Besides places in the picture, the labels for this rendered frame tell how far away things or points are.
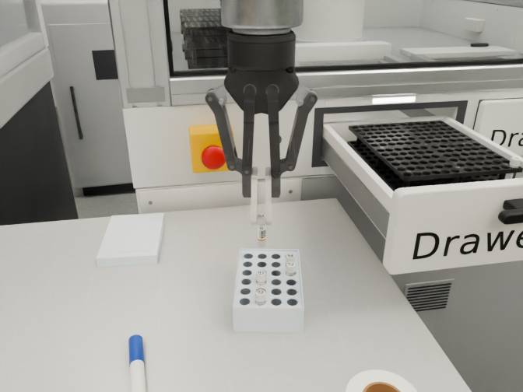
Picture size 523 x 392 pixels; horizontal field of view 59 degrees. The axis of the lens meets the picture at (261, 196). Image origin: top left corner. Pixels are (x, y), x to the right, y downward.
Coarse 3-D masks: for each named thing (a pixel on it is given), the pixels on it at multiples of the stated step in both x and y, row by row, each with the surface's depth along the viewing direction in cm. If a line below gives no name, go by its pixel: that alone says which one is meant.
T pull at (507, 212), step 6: (522, 198) 53; (504, 204) 53; (510, 204) 52; (516, 204) 52; (522, 204) 52; (504, 210) 51; (510, 210) 51; (516, 210) 51; (522, 210) 51; (498, 216) 51; (504, 216) 50; (510, 216) 50; (516, 216) 50; (522, 216) 50; (504, 222) 50; (510, 222) 50; (516, 222) 51; (522, 222) 51
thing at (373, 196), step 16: (336, 128) 84; (464, 128) 81; (336, 144) 76; (496, 144) 74; (336, 160) 76; (352, 160) 70; (352, 176) 70; (368, 176) 64; (352, 192) 70; (368, 192) 64; (384, 192) 59; (368, 208) 64; (384, 208) 59; (384, 224) 59
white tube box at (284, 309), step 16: (240, 256) 63; (256, 256) 63; (272, 256) 64; (240, 272) 60; (256, 272) 60; (272, 272) 60; (240, 288) 57; (256, 288) 57; (272, 288) 57; (288, 288) 57; (240, 304) 54; (256, 304) 54; (272, 304) 56; (288, 304) 56; (240, 320) 54; (256, 320) 54; (272, 320) 54; (288, 320) 54
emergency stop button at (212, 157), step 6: (204, 150) 73; (210, 150) 73; (216, 150) 73; (222, 150) 73; (204, 156) 73; (210, 156) 73; (216, 156) 73; (222, 156) 74; (204, 162) 74; (210, 162) 73; (216, 162) 74; (222, 162) 74; (210, 168) 74; (216, 168) 74
